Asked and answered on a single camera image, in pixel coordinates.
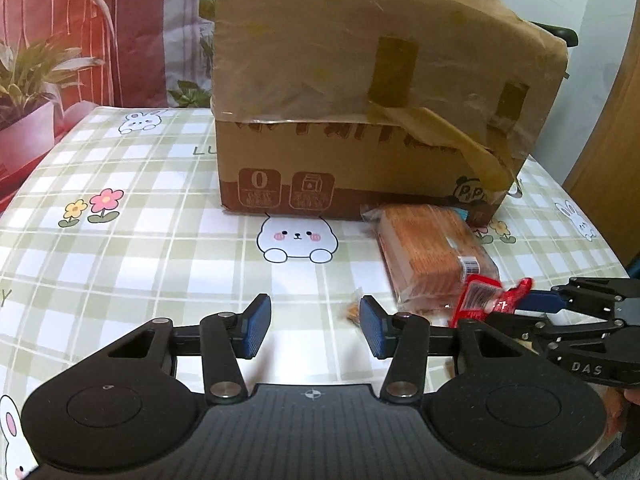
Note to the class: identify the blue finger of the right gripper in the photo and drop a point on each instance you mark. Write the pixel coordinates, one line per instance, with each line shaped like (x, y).
(544, 301)
(517, 326)

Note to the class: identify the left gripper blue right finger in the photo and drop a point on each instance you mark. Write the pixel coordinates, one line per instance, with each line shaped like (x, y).
(404, 339)

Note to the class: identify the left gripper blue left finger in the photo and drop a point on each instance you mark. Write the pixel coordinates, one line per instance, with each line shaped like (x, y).
(226, 338)

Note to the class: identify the red snack packet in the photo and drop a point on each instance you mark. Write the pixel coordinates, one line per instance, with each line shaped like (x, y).
(482, 295)

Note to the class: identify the cracker packet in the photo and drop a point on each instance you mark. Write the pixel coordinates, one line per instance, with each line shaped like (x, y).
(352, 309)

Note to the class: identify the brown biscuit pack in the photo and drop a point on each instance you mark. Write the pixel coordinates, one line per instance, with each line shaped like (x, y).
(429, 252)

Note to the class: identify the wooden door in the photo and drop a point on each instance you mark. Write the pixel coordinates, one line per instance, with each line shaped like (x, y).
(605, 180)

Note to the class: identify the checkered bunny tablecloth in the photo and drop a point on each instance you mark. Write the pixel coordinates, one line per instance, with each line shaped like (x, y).
(120, 224)

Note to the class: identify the cardboard box with plastic liner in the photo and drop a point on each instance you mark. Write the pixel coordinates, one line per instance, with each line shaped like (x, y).
(333, 107)

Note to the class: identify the black exercise bike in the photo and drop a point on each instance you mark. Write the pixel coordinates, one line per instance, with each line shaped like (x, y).
(555, 32)

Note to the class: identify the printed room backdrop cloth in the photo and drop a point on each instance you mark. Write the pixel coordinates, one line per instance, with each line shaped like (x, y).
(60, 59)

